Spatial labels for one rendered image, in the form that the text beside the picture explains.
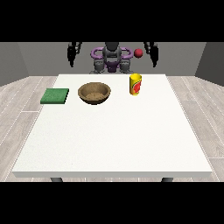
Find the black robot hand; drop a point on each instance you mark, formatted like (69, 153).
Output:
(71, 54)
(154, 54)

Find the small red ball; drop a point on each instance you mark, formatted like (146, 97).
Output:
(138, 52)

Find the yellow cup with melon print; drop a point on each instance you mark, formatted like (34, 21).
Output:
(135, 84)

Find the green square pad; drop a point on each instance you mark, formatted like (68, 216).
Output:
(54, 96)

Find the brown wooden bowl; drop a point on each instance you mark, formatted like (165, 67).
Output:
(94, 93)

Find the grey robot trunk purple rings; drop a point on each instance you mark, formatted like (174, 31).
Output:
(111, 59)

